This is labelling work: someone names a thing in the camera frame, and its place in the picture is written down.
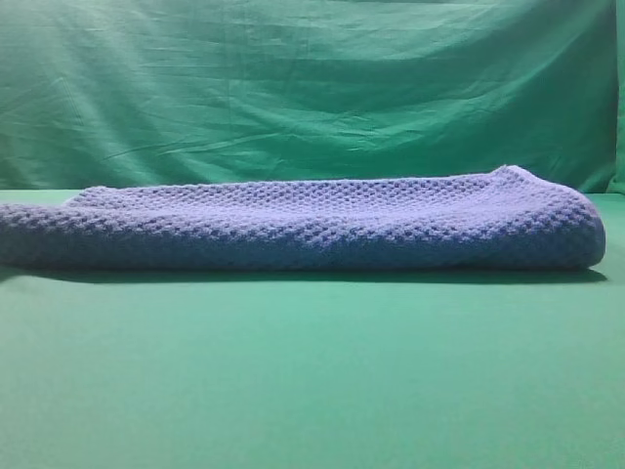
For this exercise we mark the blue waffle towel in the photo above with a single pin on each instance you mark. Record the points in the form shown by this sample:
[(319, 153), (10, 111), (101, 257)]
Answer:
[(504, 219)]

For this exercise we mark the green table cloth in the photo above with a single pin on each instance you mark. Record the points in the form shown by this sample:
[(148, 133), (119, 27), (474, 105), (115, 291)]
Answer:
[(439, 369)]

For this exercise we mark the green backdrop cloth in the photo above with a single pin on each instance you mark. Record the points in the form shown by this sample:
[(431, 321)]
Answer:
[(139, 93)]

